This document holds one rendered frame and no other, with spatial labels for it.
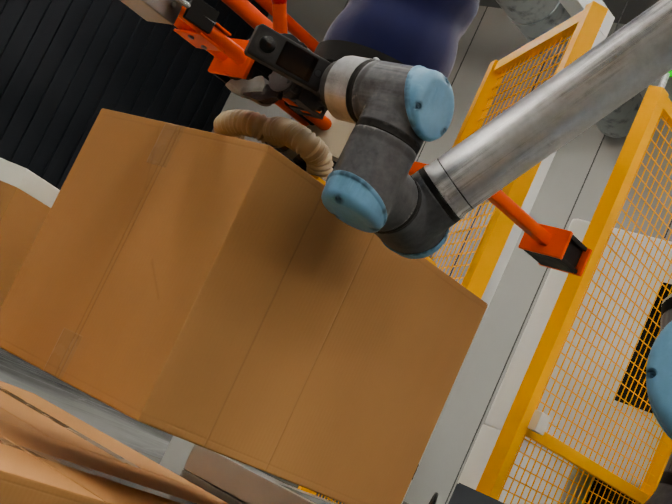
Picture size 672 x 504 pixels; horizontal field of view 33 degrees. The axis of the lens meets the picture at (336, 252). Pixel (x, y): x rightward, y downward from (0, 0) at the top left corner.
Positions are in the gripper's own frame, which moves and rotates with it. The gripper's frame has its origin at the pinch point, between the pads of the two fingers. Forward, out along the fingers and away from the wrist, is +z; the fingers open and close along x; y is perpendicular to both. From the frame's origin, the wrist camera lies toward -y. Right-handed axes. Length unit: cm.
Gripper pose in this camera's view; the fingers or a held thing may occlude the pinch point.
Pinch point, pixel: (239, 61)
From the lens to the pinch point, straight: 172.7
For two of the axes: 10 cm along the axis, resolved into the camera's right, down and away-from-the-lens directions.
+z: -7.1, -2.4, 6.6
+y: 5.6, 3.8, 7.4
